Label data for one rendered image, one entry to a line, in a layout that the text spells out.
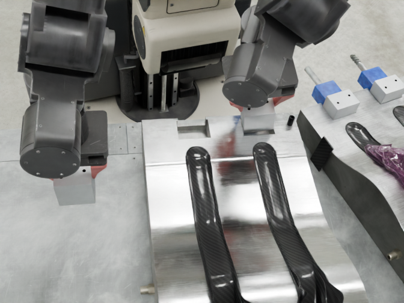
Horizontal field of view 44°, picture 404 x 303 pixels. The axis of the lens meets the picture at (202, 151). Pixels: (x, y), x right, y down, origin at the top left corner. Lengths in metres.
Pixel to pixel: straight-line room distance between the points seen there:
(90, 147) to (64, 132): 0.13
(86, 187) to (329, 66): 1.79
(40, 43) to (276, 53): 0.27
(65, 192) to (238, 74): 0.28
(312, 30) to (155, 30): 0.58
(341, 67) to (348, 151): 1.49
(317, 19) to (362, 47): 1.91
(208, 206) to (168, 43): 0.49
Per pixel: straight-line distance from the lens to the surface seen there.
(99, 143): 0.62
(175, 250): 0.70
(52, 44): 0.49
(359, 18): 2.67
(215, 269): 0.68
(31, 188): 0.89
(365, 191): 0.85
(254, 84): 0.59
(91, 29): 0.49
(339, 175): 0.90
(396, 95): 1.02
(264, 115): 0.80
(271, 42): 0.61
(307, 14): 0.60
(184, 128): 0.85
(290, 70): 0.74
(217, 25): 1.17
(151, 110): 1.67
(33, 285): 0.80
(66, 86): 0.52
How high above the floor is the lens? 1.53
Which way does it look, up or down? 53 degrees down
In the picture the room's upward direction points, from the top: 8 degrees clockwise
